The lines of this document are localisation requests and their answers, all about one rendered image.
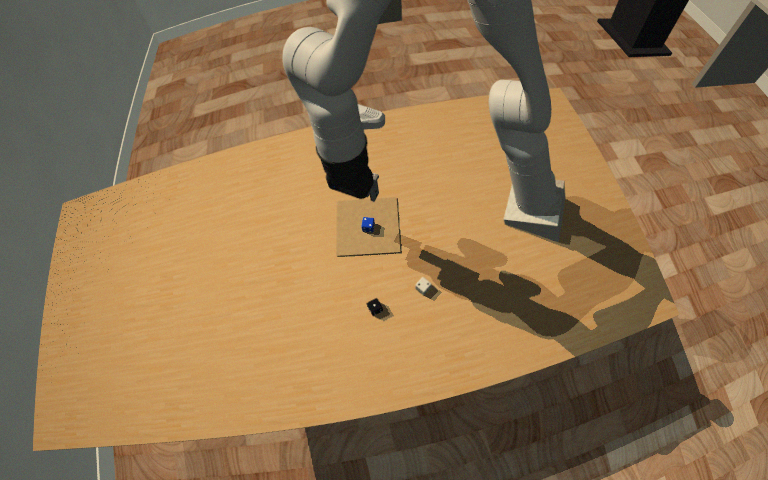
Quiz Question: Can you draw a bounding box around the tan square mat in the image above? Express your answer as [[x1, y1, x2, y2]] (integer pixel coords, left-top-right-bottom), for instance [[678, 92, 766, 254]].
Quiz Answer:
[[336, 197, 400, 256]]

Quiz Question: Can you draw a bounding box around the white die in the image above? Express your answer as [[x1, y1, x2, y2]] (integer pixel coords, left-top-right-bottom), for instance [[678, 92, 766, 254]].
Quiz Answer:
[[415, 277, 432, 295]]

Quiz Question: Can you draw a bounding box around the blue die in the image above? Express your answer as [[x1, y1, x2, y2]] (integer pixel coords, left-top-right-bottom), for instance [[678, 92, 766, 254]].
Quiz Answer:
[[361, 217, 375, 233]]

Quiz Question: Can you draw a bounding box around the black die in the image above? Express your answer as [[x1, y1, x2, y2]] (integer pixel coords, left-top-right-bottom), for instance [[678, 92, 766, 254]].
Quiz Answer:
[[367, 298, 383, 316]]

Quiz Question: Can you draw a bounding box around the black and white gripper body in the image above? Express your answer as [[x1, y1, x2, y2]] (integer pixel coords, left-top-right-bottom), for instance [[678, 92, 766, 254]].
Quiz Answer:
[[313, 104, 385, 199]]

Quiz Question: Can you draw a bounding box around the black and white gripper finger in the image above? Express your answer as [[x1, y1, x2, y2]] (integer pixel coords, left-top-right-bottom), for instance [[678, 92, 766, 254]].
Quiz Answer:
[[367, 173, 379, 202]]

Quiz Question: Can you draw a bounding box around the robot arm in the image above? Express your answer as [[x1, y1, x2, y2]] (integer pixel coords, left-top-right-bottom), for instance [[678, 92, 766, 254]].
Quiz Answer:
[[283, 0, 557, 216]]

